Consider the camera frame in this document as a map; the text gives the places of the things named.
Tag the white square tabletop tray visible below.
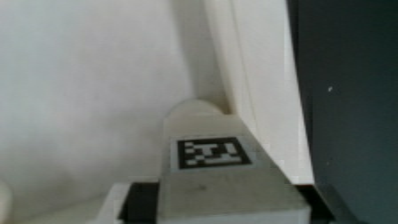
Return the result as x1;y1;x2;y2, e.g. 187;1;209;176
0;0;315;223

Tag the white leg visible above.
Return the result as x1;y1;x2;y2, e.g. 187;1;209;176
157;100;312;224

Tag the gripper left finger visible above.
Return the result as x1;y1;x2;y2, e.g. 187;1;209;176
120;182;161;224

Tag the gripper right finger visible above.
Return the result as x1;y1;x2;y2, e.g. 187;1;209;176
296;184;349;224

